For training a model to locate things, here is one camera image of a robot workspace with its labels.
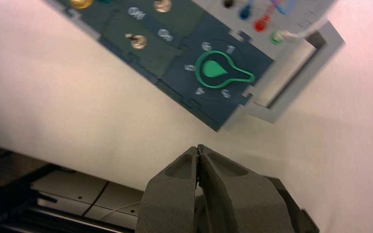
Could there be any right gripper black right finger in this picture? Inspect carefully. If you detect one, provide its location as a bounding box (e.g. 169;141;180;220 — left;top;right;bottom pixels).
198;144;296;233

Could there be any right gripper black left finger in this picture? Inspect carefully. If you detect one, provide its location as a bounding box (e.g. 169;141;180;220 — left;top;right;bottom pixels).
135;146;201;233

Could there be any dark knob with green pointer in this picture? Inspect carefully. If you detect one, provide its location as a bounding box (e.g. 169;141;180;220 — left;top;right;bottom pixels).
193;48;256;91

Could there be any blue grey control box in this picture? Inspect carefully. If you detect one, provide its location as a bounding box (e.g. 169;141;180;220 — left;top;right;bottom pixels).
43;0;346;133

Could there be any yellow round push button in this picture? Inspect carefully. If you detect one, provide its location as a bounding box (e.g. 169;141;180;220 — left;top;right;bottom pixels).
70;0;94;10

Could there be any black metal table frame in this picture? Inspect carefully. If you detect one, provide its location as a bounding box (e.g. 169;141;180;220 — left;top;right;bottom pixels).
0;141;136;233

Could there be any silver metal toggle switch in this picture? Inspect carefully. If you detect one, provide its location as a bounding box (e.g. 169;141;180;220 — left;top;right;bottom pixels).
125;33;148;50
153;0;173;14

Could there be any white banana plug cable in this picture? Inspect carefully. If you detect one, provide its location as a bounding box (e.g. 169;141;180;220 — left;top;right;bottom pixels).
270;17;331;46

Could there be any red banana plug cable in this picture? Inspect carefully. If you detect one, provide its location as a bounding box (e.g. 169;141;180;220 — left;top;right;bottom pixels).
254;0;286;33

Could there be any blue banana plug cable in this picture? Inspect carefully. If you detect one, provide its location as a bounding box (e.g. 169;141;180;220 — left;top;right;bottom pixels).
238;0;298;21

